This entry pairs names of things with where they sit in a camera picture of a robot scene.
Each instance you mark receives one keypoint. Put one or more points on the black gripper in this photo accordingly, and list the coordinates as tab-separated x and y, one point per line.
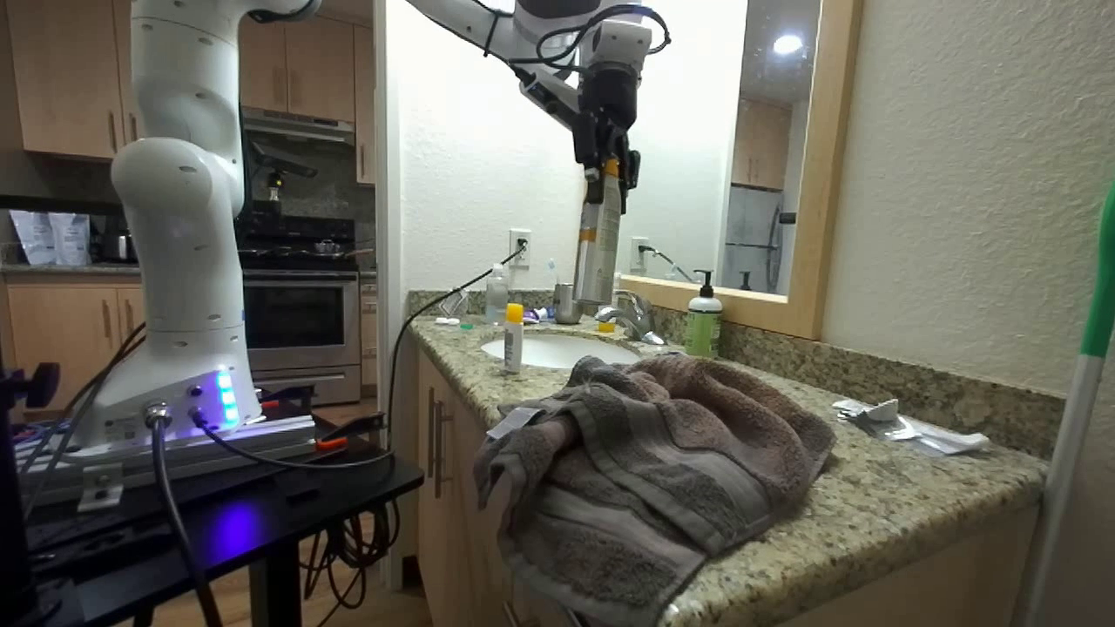
606	110

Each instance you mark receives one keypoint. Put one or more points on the dark bottle with yellow lid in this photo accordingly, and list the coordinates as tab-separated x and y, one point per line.
596	244

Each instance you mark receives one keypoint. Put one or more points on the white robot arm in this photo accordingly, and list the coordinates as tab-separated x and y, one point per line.
186	230

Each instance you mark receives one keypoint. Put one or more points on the clear plastic bottle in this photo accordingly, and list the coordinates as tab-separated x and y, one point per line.
499	293

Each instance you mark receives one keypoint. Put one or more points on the green soap pump bottle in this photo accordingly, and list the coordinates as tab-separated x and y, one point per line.
703	327

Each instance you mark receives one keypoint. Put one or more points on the small yellow cap bottle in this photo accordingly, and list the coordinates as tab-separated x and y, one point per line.
512	338

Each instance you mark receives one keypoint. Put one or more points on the small items on counter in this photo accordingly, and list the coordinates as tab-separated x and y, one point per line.
941	442

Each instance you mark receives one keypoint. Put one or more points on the wood framed mirror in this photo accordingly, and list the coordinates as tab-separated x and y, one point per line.
719	175

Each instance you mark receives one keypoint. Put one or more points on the grey metal cup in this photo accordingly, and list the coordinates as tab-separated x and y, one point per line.
567	306

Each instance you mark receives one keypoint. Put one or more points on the chrome faucet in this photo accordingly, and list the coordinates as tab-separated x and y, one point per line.
630	314

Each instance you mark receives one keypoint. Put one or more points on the white sink basin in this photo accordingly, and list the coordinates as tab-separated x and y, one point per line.
560	350

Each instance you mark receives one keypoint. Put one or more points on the white towel label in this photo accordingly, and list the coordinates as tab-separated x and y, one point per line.
512	424

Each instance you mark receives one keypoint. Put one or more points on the grey brown towel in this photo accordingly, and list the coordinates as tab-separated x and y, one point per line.
648	476

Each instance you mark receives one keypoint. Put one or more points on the steel range hood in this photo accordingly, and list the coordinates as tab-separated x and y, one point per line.
290	128

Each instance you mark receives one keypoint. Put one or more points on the stainless steel oven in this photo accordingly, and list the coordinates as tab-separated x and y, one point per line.
301	309

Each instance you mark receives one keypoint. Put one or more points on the crumpled silver wrapper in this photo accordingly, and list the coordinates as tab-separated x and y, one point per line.
868	415

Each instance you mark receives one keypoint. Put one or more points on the wooden vanity cabinet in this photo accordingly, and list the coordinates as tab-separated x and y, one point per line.
447	509

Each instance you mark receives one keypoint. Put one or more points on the black robot table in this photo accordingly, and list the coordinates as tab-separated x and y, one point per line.
221	524

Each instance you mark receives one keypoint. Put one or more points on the white wall outlet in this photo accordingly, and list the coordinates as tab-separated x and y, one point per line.
521	244

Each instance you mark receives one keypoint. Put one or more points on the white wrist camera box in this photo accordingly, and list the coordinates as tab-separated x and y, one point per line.
616	43

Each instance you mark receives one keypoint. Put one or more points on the wooden kitchen wall cabinets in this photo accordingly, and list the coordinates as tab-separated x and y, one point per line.
301	70

